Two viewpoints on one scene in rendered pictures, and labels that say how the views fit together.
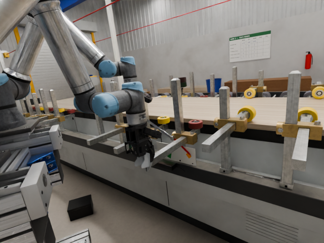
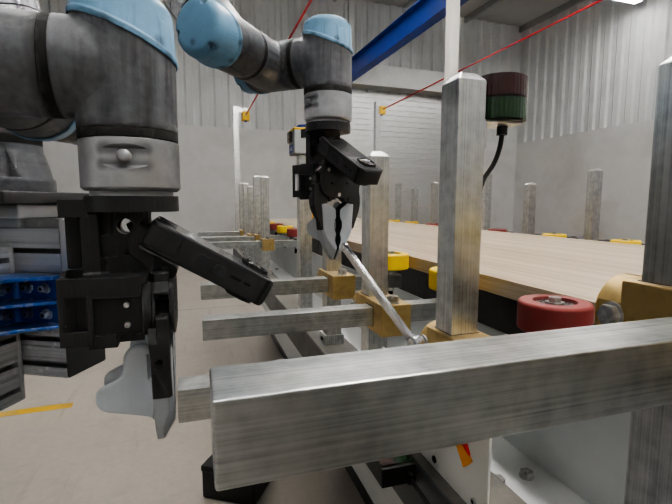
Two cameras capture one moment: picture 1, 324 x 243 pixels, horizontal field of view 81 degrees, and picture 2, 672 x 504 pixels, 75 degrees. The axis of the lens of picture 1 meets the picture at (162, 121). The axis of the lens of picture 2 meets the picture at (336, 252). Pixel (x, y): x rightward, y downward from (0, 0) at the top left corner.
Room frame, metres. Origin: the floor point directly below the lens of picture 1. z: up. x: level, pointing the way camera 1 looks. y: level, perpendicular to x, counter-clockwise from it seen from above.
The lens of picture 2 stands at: (0.48, -0.25, 1.02)
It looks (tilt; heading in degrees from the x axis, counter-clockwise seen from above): 6 degrees down; 33
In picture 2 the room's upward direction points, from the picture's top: straight up
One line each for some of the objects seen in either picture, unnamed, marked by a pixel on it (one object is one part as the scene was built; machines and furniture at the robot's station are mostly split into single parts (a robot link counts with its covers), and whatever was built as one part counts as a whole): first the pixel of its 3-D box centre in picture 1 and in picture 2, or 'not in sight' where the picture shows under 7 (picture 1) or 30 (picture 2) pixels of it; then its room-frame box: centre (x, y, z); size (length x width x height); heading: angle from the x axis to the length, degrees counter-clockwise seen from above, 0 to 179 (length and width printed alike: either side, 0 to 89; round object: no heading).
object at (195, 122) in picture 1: (195, 130); (552, 344); (1.04, -0.19, 0.85); 0.08 x 0.08 x 0.11
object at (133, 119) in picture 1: (137, 118); (131, 171); (0.70, 0.09, 1.05); 0.08 x 0.08 x 0.05
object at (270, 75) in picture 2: (109, 69); (265, 64); (1.03, 0.24, 1.24); 0.11 x 0.11 x 0.08; 10
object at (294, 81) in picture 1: (290, 135); not in sight; (0.66, -0.48, 0.92); 0.03 x 0.03 x 0.48; 51
